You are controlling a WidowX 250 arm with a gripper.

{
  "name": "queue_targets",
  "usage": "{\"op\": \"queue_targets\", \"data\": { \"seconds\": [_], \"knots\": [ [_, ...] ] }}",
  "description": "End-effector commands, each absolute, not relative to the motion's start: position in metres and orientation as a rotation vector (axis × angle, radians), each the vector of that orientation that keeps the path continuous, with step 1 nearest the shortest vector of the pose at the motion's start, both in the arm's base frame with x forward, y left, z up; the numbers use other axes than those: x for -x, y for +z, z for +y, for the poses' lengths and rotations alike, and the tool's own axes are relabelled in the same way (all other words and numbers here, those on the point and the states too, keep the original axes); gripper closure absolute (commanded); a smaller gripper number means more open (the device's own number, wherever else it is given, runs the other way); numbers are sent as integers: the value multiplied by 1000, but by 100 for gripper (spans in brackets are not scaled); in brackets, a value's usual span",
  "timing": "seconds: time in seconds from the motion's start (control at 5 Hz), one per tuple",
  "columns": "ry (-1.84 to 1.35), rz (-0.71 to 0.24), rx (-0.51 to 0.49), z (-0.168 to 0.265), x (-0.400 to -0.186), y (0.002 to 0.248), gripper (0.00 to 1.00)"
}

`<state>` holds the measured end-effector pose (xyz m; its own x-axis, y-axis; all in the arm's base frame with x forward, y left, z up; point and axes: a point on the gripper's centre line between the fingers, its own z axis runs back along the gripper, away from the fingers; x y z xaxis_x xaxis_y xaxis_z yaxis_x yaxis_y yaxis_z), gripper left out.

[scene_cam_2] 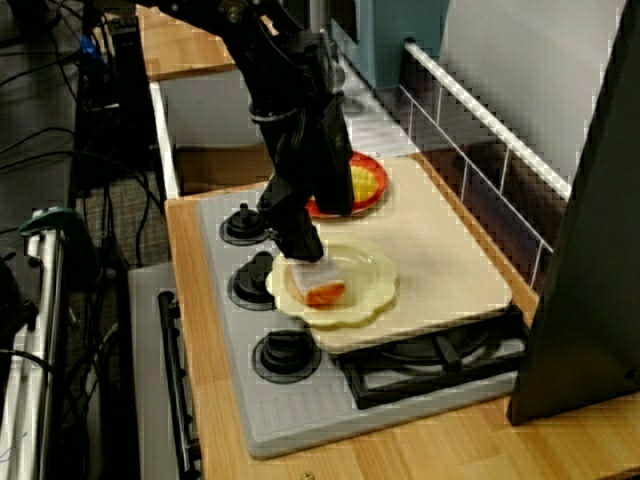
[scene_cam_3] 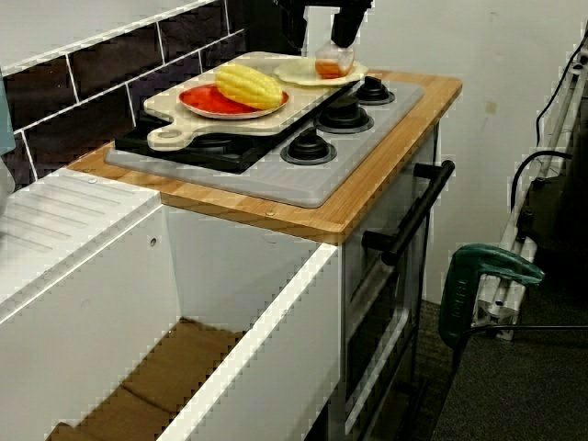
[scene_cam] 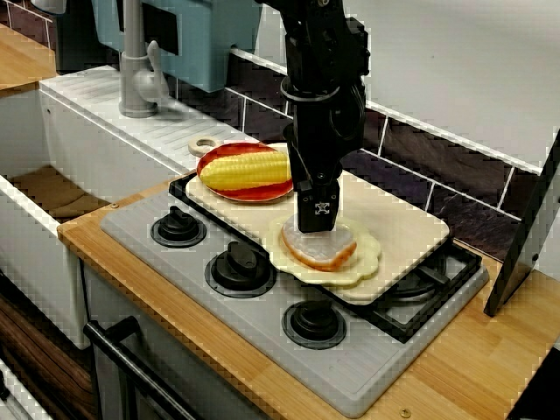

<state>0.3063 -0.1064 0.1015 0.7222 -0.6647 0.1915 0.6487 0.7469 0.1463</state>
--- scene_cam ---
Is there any black stove knob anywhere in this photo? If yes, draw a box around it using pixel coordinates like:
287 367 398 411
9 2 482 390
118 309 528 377
150 205 207 249
204 241 277 298
281 300 347 350

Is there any grey toy faucet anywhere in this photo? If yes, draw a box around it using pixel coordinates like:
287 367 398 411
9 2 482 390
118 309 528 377
118 0 172 119

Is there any black oven door handle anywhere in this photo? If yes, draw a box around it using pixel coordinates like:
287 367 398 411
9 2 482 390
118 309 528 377
82 315 207 420

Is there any white sink basin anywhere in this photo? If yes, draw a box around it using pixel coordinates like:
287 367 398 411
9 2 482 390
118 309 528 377
0 65 246 351

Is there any dark slanted panel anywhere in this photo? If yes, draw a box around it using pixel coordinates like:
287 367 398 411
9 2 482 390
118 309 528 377
483 126 560 319

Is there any aluminium frame rail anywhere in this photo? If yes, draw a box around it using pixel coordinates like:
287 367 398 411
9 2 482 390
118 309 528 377
0 360 49 420

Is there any grey oven door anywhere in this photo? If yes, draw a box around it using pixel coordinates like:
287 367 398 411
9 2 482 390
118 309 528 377
82 262 272 420

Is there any black burner grate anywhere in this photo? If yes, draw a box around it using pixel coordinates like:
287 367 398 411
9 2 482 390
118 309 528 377
168 172 485 345

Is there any red round plate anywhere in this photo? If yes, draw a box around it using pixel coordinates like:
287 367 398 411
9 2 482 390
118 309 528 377
196 142 295 203

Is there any grey toy stove top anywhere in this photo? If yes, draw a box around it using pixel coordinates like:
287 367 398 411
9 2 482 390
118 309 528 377
99 172 491 419

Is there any yellow toy corn cob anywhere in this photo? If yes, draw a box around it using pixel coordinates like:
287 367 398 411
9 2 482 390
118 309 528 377
199 150 293 192

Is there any wooden cutting board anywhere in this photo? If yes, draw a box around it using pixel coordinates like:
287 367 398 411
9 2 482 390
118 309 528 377
185 135 452 305

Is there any cream scalloped plate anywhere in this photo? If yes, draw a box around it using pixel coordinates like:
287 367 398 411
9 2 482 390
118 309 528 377
264 216 385 289

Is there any orange bread slice toy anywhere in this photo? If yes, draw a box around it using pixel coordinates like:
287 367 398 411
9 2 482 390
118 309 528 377
280 213 359 272

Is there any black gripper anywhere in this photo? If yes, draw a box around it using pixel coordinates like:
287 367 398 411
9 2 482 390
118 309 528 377
281 80 368 234

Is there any teal box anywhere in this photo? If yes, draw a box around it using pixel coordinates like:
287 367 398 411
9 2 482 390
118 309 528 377
56 0 263 93

